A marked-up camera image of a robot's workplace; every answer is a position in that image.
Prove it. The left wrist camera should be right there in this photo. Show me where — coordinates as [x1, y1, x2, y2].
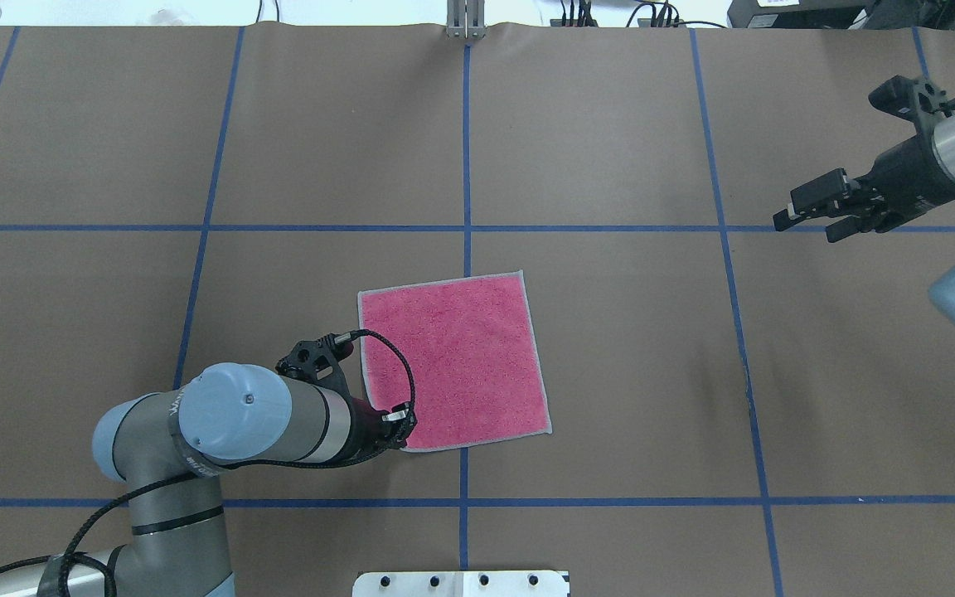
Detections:
[275, 332, 357, 396]

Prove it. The aluminium frame post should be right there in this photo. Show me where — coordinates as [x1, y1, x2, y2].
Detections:
[446, 0, 487, 41]

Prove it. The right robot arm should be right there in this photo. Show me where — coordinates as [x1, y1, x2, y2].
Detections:
[773, 75, 955, 326]

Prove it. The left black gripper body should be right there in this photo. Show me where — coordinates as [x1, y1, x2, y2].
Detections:
[349, 398, 400, 453]

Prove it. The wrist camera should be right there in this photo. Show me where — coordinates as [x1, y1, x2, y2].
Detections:
[275, 332, 357, 396]
[867, 75, 955, 133]

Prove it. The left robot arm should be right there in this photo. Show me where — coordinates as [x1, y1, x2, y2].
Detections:
[0, 363, 416, 596]

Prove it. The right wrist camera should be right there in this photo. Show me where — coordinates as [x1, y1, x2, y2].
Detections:
[867, 75, 955, 133]

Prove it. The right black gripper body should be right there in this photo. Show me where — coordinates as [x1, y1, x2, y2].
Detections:
[856, 137, 955, 233]

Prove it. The pink towel grey edge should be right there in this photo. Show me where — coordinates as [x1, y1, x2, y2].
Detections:
[357, 271, 553, 453]

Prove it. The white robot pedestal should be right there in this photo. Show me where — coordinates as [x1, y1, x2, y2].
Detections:
[351, 570, 572, 596]

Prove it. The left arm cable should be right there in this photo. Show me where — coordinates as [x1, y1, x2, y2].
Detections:
[0, 329, 417, 597]

